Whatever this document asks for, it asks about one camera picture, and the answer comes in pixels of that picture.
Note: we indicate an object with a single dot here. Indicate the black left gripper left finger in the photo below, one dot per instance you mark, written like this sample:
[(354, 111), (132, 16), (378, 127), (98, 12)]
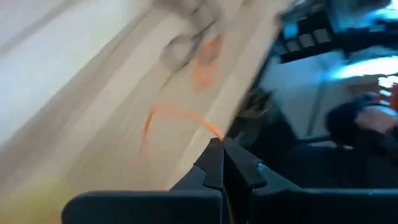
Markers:
[(211, 171)]

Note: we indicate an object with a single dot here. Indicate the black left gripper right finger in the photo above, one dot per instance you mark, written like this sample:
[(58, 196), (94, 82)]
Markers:
[(242, 171)]

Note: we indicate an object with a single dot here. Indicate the orange rubber band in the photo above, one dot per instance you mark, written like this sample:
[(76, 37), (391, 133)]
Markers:
[(205, 68), (174, 109)]

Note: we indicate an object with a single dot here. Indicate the dark purple rubber band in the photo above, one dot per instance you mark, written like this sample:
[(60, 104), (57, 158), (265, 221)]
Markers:
[(174, 53)]

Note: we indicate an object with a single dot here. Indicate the person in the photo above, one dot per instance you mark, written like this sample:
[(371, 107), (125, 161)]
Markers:
[(373, 119)]

